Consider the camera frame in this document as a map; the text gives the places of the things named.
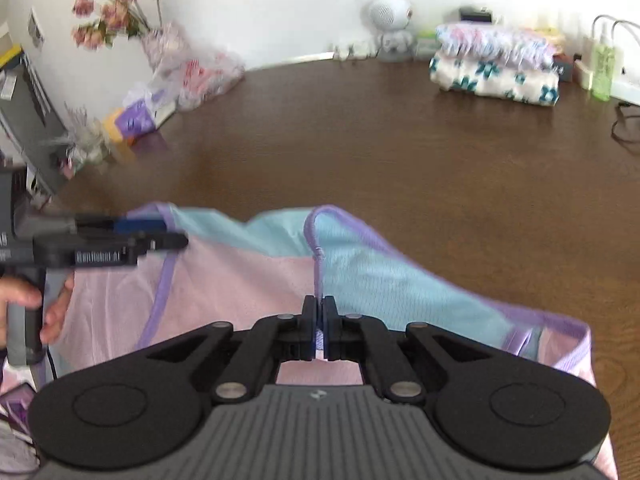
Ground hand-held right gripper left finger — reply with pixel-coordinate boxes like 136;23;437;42
145;296;318;406

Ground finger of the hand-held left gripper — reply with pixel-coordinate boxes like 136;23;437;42
132;233;190;261
75;215;168;235

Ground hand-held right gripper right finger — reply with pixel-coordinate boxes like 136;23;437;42
324;296;493;405

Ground pink and blue garment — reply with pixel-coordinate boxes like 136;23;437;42
2;202;618;480

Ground person's left hand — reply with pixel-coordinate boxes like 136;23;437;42
0;275;76;348

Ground dried lavender in glass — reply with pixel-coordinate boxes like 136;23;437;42
42;105;118;176

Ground purple tissue pack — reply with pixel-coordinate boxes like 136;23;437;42
102;87;176;143

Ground grey cabinet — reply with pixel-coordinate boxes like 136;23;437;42
0;50;71;196

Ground purple patterned item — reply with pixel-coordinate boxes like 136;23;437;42
0;382;36;436

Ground clear plastic bag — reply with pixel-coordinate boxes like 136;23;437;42
150;47;246;111

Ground patterned flower vase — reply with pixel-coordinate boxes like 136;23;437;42
140;22;188;73

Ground dried rose bouquet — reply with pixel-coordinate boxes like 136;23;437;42
66;0;166;51

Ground white small power strip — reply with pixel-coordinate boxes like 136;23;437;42
332;40;378;61

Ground folded teal flower cloth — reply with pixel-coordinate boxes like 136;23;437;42
430;52;560;107

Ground stacked green white boxes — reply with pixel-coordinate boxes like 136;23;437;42
415;30;438;58

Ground white robot-shaped speaker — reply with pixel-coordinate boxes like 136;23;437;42
367;0;418;63

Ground folded pink ruffled cloth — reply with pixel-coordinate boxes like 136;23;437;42
435;22;558;68

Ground black box device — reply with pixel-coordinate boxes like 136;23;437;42
459;6;493;25

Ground small black carton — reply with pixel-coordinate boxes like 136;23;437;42
552;55;576;82

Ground green spray bottle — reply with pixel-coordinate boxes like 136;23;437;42
591;22;617;102

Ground wall switch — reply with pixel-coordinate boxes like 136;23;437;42
27;7;46;48

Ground black cable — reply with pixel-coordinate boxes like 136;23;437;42
611;102;640;153

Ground white charging cable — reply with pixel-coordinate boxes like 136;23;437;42
592;14;626;41

